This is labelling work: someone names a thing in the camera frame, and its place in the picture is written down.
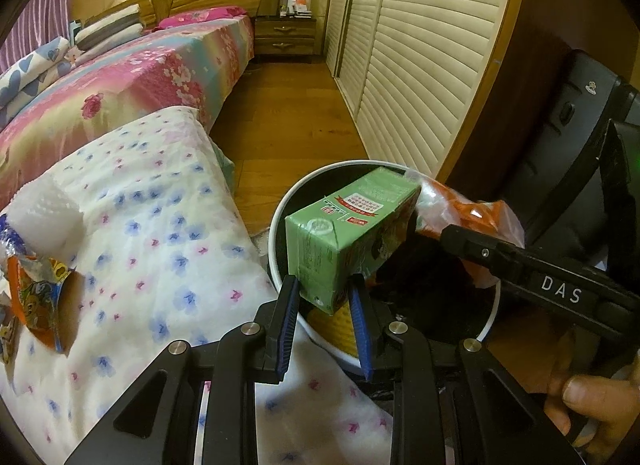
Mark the bed with pink floral sheet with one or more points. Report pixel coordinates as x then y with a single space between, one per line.
125 80

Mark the blue and silver packet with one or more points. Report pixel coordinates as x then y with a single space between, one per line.
9 240

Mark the bumpy white foam piece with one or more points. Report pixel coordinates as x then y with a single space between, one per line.
45 215

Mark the green drink carton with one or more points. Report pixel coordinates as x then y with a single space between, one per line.
345 225

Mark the louvered sliding wardrobe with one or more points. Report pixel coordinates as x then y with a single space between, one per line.
425 45

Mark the wooden nightstand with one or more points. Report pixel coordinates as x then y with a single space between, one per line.
285 37

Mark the pale floral quilt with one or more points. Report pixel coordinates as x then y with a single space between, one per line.
225 165

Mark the purple satin curtain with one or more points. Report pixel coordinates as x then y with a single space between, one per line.
50 10

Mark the white bin with black liner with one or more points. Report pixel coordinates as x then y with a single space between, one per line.
425 290

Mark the blue heart print pillow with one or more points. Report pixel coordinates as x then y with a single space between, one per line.
35 90
30 62

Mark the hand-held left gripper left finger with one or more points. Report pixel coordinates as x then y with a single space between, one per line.
286 330

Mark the white floral blanket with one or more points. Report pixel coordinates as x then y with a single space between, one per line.
150 245

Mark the orange cartoon snack packet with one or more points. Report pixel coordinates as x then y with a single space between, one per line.
40 295

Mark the grey and white pillow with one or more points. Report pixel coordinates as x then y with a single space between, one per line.
107 20
115 37

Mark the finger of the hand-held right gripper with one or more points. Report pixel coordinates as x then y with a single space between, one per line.
475 245

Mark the orange plastic wrapper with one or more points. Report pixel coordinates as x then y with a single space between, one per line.
450 205

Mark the pink pillow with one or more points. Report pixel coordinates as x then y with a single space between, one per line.
200 17

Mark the cartoon print packet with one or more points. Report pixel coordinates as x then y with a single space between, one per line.
6 325

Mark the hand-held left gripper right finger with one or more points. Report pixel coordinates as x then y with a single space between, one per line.
361 340

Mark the person's right hand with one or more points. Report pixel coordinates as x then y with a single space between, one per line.
600 395

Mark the white and orange box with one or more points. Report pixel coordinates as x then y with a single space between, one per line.
301 0

